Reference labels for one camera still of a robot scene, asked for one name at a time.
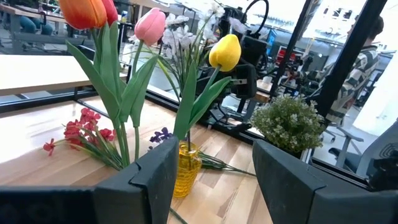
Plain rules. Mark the red artificial flower spray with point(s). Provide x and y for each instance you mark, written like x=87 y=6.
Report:
x=88 y=116

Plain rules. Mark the white artificial flower spray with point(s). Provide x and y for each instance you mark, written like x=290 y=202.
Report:
x=174 y=34

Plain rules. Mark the person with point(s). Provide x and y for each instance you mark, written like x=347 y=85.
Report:
x=363 y=68

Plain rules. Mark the yellow cut-glass vase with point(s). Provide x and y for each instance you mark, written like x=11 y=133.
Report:
x=186 y=174

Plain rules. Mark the flower stems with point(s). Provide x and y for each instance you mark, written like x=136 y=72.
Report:
x=225 y=53
x=150 y=26

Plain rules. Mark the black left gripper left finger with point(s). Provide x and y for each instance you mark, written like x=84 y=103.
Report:
x=124 y=202

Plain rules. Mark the green potted plant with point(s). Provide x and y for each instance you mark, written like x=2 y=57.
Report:
x=287 y=124

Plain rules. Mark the wooden shelf black metal legs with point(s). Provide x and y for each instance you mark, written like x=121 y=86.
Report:
x=37 y=73

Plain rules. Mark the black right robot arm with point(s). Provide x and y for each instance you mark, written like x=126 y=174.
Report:
x=253 y=46

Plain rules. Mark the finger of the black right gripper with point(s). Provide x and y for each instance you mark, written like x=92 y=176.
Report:
x=203 y=77

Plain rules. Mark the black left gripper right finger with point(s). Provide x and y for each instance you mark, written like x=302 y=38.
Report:
x=311 y=205

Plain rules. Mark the grey office chair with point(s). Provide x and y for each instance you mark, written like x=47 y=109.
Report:
x=367 y=155

